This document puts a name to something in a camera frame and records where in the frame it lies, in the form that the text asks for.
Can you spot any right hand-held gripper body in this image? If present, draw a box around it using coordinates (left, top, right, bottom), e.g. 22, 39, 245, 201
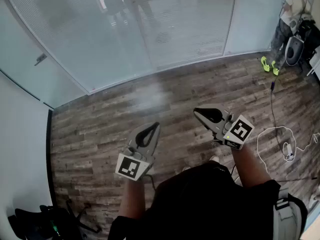
212, 110, 255, 151

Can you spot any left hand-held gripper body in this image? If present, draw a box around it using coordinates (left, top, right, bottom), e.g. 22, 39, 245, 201
114, 145, 156, 182

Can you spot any sliding glass door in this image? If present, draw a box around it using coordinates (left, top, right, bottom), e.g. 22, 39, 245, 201
4, 0, 156, 91

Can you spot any person's left forearm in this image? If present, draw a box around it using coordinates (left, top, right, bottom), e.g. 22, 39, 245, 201
117, 176, 148, 220

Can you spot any person's right forearm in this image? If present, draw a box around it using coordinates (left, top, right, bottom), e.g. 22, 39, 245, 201
231, 142, 272, 187

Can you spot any white power adapter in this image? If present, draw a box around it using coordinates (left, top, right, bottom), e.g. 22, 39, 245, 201
282, 142, 296, 162

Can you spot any black chair base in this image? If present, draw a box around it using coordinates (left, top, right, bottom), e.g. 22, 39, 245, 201
65, 200, 102, 235

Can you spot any person's black shirt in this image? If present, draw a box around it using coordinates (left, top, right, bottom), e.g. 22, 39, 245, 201
107, 160, 308, 240

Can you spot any black skirting board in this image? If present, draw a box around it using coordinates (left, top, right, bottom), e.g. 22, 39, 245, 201
45, 108, 60, 207

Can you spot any white desk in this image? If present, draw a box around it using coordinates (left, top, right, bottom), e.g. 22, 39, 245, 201
306, 52, 320, 81

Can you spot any black office chair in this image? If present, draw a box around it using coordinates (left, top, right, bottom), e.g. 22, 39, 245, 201
297, 16, 320, 62

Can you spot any frosted glass door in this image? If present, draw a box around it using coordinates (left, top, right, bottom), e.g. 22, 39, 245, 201
0, 0, 90, 109

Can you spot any white floor cable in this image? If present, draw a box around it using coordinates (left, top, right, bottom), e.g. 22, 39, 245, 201
256, 125, 320, 176

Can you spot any grey shoulder bag strap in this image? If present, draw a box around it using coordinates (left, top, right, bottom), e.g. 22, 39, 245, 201
272, 187, 305, 240

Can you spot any silver door handle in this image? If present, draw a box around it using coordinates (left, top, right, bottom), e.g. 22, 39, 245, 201
34, 53, 48, 67

